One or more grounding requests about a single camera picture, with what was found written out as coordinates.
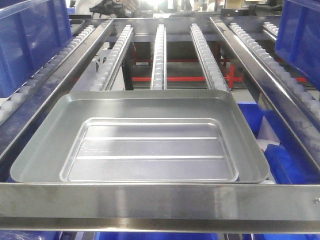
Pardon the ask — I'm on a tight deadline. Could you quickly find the silver metal tray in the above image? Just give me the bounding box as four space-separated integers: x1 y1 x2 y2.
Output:
10 89 270 184

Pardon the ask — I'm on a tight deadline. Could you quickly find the centre white roller track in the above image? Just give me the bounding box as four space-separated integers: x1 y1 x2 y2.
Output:
150 24 167 90

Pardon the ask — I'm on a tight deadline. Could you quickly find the white roller track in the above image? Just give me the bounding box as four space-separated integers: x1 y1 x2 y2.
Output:
0 25 95 123
229 22 320 121
150 24 167 90
89 24 133 91
190 23 229 92

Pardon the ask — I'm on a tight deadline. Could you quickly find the steel front rack bar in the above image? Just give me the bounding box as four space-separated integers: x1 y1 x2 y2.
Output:
0 183 320 234

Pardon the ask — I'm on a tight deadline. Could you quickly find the left white roller track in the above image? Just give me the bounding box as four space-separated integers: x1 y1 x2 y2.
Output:
0 25 95 123

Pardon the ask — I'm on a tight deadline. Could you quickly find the blue bin lower right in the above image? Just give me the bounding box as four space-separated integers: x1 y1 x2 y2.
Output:
238 102 320 185

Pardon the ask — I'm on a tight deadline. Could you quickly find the blue bin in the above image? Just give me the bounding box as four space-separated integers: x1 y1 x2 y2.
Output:
238 102 320 185
0 0 72 98
275 0 320 89

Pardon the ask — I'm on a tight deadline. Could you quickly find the right white roller track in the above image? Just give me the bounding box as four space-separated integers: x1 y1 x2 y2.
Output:
229 22 320 121

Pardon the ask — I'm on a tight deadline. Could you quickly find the blue bin upper left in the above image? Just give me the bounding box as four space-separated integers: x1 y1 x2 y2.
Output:
0 0 72 98

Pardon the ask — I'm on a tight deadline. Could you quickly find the blue bin upper right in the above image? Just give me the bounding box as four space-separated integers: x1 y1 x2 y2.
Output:
275 0 320 89

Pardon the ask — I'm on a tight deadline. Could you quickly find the red metal frame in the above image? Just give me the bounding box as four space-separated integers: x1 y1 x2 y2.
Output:
131 58 308 90

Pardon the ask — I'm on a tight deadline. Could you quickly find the right steel divider rail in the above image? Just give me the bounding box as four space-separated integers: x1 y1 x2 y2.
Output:
210 17 320 169

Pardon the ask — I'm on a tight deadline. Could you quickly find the steel divider rail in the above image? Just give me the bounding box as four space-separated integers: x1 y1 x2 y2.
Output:
0 19 114 158
210 17 320 169

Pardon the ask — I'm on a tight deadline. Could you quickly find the left steel divider rail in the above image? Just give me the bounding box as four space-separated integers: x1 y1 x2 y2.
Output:
0 19 114 158

